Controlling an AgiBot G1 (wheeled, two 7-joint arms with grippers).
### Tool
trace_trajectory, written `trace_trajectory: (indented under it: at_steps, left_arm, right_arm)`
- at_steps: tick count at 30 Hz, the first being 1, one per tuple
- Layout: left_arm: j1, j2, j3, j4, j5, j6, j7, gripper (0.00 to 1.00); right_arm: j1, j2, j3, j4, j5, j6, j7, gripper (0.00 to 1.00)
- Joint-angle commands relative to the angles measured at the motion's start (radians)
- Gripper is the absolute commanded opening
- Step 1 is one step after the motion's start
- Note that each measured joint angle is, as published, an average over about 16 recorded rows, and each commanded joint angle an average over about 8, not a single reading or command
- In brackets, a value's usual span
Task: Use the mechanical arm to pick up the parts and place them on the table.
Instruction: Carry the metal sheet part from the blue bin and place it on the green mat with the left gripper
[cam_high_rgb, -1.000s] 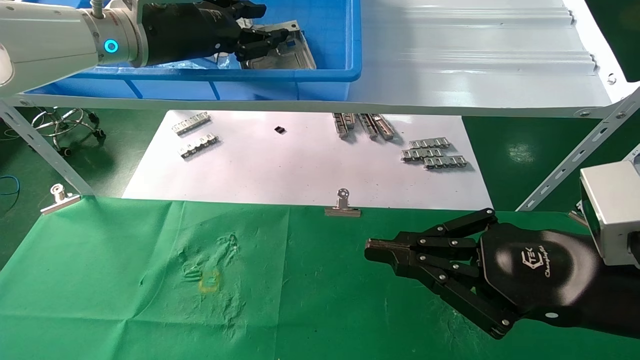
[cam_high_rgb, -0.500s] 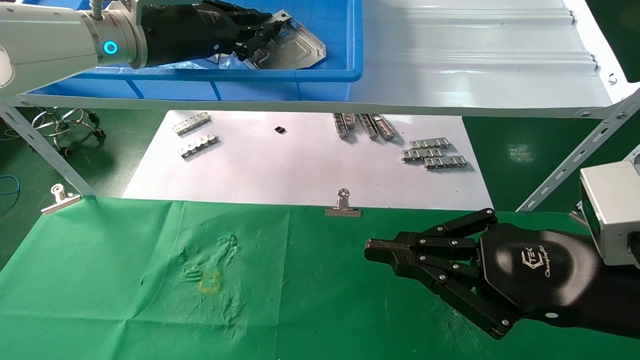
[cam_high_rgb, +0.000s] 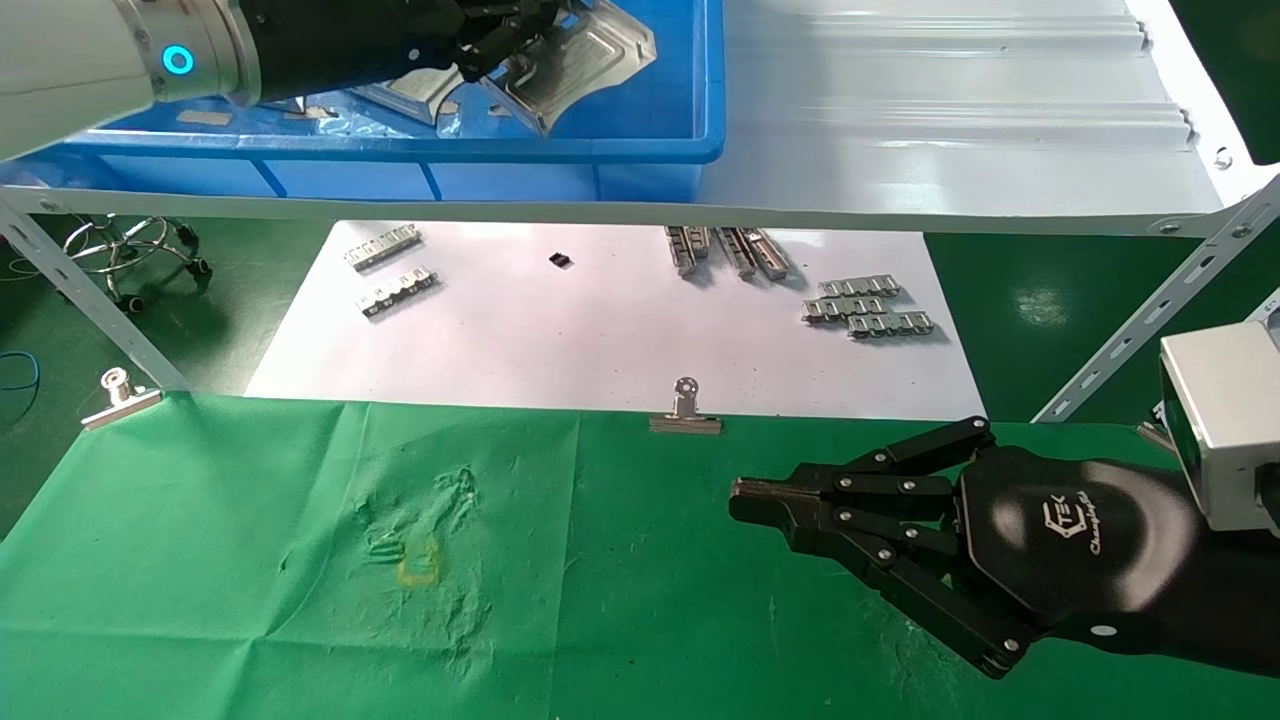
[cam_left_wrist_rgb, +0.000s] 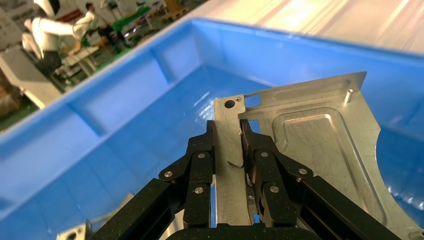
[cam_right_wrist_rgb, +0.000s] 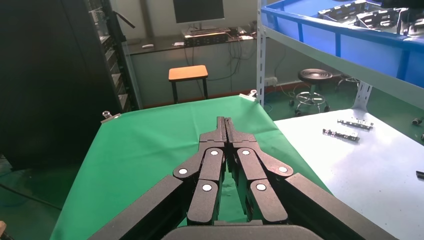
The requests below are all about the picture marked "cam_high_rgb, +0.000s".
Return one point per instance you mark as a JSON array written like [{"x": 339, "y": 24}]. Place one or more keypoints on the clear plastic film sheet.
[{"x": 450, "y": 125}]

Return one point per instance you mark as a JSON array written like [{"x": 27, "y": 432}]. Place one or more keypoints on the silver toothed metal strip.
[
  {"x": 843, "y": 309},
  {"x": 858, "y": 288},
  {"x": 383, "y": 247},
  {"x": 890, "y": 325},
  {"x": 398, "y": 291}
]

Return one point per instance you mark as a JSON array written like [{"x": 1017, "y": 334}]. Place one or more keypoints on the grey tape strip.
[{"x": 205, "y": 117}]

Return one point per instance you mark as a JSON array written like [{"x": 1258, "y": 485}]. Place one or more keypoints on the blue plastic bin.
[{"x": 500, "y": 180}]

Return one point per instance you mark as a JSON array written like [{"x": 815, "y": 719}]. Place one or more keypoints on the white metal shelf rack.
[{"x": 950, "y": 100}]

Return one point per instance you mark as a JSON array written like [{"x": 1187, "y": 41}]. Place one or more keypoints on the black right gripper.
[{"x": 1080, "y": 550}]

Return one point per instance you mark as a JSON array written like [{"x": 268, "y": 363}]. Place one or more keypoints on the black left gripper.
[{"x": 350, "y": 40}]

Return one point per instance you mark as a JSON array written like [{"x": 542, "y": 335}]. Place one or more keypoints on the chrome stool base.
[{"x": 128, "y": 252}]

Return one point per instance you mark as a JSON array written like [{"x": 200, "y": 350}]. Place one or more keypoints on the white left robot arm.
[{"x": 60, "y": 70}]

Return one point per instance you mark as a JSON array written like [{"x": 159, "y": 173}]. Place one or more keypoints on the stamped sheet metal bracket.
[
  {"x": 420, "y": 95},
  {"x": 590, "y": 60}
]

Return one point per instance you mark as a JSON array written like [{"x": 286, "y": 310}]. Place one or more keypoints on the white perforated rack post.
[
  {"x": 130, "y": 340},
  {"x": 1150, "y": 312}
]

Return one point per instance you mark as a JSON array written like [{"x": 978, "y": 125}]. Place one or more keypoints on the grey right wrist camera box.
[{"x": 1225, "y": 430}]

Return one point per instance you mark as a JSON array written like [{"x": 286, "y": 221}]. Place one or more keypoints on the silver metal rail piece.
[
  {"x": 738, "y": 252},
  {"x": 682, "y": 250},
  {"x": 701, "y": 240},
  {"x": 768, "y": 255}
]

